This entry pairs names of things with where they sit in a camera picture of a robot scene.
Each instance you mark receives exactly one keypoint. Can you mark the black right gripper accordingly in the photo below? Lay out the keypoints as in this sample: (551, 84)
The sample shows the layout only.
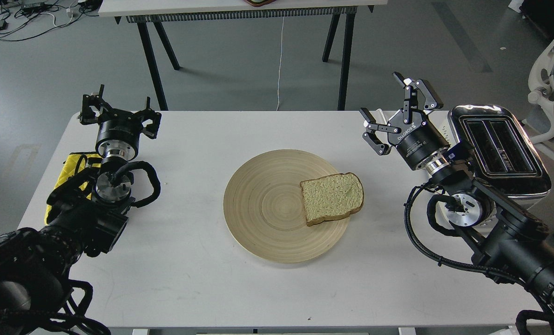
(410, 132)

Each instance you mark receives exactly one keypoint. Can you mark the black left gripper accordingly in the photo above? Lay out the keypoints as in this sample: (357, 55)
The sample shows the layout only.
(119, 132)

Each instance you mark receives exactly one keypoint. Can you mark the slice of bread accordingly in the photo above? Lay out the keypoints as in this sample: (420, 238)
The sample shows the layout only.
(332, 197)

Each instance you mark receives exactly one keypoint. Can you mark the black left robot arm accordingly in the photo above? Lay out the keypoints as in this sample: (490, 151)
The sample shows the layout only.
(88, 213)

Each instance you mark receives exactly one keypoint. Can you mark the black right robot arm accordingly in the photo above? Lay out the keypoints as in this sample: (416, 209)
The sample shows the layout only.
(476, 185)

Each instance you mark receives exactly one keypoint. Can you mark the white chrome toaster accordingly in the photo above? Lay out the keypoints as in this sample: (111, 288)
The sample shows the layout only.
(501, 152)

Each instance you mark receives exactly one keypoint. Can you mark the yellow quilted cloth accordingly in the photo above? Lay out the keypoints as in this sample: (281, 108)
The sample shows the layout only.
(75, 163)

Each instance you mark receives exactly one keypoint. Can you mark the white background table black legs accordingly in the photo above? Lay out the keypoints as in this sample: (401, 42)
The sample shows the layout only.
(157, 12)

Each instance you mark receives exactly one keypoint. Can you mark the round bamboo plate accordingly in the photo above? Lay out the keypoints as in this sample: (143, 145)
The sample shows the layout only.
(264, 209)

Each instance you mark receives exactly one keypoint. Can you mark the brown object on background table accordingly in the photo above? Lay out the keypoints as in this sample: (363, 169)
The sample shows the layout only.
(259, 3)

